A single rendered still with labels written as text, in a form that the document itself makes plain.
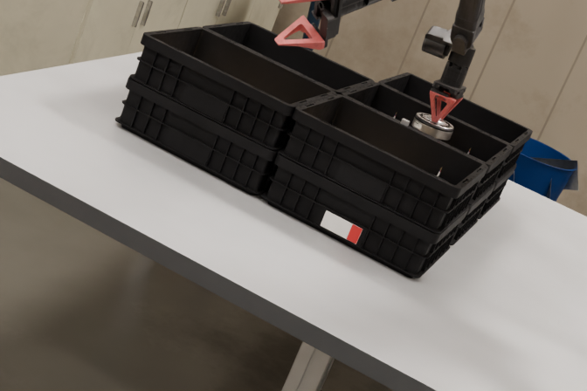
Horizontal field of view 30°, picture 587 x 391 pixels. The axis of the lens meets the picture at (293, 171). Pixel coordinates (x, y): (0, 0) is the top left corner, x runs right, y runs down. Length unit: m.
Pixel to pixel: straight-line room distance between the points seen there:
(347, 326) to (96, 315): 1.32
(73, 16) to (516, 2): 2.46
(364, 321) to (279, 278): 0.18
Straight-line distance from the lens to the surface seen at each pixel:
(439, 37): 2.75
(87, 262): 3.50
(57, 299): 3.24
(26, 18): 4.16
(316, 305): 2.06
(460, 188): 2.29
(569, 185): 5.03
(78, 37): 4.06
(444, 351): 2.11
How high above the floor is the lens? 1.54
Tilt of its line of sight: 18 degrees down
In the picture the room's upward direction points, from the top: 22 degrees clockwise
